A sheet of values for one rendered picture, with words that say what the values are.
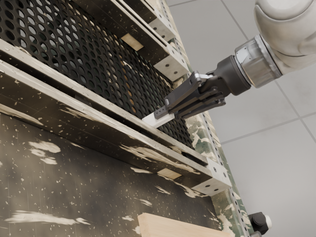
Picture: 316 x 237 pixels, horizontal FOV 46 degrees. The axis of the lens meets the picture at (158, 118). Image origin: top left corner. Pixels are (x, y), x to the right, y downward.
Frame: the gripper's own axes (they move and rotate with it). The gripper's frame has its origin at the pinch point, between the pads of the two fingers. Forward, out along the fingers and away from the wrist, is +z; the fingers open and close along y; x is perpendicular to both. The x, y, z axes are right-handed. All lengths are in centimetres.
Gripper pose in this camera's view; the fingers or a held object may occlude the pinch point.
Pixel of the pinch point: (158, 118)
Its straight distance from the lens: 78.9
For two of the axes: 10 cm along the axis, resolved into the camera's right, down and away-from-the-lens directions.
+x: 2.3, 8.3, -5.1
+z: -8.1, 4.6, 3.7
